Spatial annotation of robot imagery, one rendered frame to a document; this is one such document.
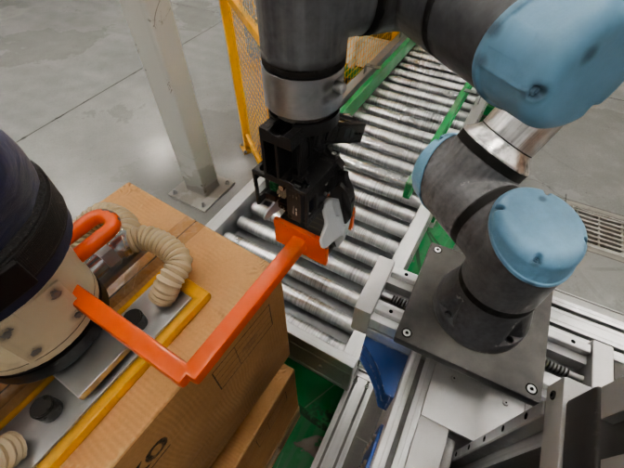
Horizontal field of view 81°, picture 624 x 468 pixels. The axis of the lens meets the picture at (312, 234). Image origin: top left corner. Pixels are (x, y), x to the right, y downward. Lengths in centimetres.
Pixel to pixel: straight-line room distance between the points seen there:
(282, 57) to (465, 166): 33
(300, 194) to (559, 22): 25
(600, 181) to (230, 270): 268
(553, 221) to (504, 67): 32
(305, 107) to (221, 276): 38
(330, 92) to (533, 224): 30
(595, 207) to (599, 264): 46
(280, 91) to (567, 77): 21
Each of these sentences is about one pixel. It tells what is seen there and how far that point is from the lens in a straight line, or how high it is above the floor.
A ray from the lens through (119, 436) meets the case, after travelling 59.
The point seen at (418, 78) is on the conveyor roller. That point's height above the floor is 54.
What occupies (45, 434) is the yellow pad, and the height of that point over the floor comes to 110.
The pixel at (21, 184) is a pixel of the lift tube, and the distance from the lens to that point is 43.
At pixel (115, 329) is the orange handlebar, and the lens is 48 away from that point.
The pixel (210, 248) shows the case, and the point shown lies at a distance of 68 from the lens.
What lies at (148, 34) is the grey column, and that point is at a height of 95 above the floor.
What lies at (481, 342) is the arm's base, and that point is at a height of 107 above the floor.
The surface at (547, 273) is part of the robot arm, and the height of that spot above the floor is 124.
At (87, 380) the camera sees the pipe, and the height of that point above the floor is 112.
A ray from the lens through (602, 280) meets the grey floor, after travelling 241.
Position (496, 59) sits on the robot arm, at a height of 150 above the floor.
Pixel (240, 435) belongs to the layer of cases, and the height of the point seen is 54.
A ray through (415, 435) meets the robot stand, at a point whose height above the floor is 95.
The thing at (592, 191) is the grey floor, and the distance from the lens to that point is 291.
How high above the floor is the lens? 160
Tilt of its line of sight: 50 degrees down
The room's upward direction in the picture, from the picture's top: straight up
